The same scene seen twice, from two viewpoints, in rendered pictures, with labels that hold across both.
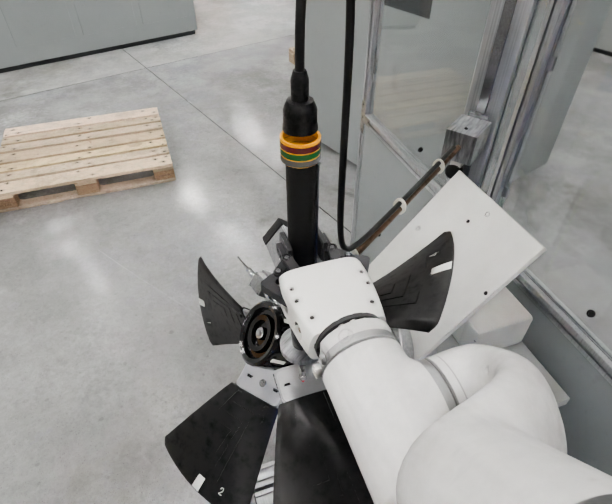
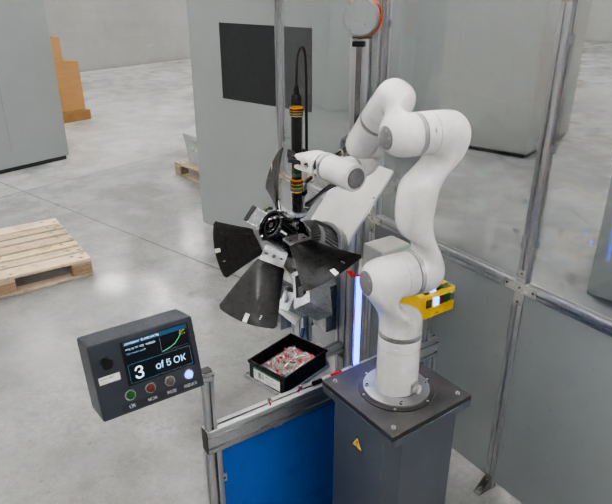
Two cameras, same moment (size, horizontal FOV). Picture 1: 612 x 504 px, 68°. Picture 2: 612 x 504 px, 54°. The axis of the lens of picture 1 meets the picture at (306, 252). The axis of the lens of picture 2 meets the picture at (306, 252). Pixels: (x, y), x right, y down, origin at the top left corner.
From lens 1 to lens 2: 1.55 m
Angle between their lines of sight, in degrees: 22
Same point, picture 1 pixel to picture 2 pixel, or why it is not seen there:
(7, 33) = not seen: outside the picture
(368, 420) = (336, 164)
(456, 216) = not seen: hidden behind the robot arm
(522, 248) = (384, 174)
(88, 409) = (74, 439)
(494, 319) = (389, 246)
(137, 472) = (138, 468)
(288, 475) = (302, 263)
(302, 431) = (303, 250)
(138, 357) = not seen: hidden behind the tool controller
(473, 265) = (366, 190)
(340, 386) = (325, 164)
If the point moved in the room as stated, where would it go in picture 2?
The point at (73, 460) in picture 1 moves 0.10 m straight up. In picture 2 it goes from (75, 472) to (71, 455)
